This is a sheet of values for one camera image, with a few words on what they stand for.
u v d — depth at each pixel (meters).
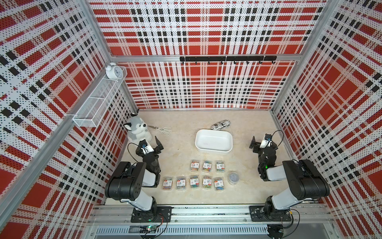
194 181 0.82
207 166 0.88
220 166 0.88
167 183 0.82
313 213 0.75
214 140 1.03
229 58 0.88
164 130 1.08
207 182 0.82
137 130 0.88
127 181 0.46
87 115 0.68
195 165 0.88
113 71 0.80
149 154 0.76
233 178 0.82
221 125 1.08
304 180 0.45
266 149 0.72
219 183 0.82
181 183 0.82
